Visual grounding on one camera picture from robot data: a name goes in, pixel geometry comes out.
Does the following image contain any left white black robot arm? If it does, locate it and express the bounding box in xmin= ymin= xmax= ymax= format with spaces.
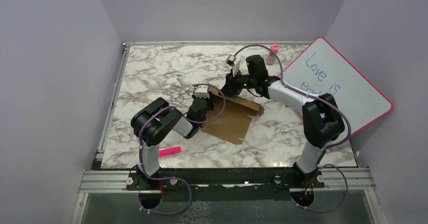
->
xmin=131 ymin=83 xmax=214 ymax=189

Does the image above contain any pink-capped small bottle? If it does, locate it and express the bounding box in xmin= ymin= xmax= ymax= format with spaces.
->
xmin=266 ymin=44 xmax=280 ymax=65

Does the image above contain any pink-framed whiteboard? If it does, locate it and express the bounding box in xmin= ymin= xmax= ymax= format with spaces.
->
xmin=283 ymin=37 xmax=393 ymax=134

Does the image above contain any brown cardboard box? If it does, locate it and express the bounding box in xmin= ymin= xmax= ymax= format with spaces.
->
xmin=201 ymin=87 xmax=264 ymax=145

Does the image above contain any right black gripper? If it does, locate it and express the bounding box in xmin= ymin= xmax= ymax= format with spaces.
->
xmin=220 ymin=69 xmax=257 ymax=97

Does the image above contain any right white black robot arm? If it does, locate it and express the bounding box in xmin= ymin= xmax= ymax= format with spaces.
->
xmin=221 ymin=55 xmax=350 ymax=187

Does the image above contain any aluminium front frame rail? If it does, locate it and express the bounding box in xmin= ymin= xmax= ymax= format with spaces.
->
xmin=72 ymin=167 xmax=386 ymax=223

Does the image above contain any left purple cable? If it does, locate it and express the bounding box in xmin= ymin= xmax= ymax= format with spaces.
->
xmin=137 ymin=82 xmax=227 ymax=215

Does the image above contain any pink rectangular stick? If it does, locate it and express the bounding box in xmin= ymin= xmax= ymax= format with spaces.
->
xmin=158 ymin=146 xmax=181 ymax=156

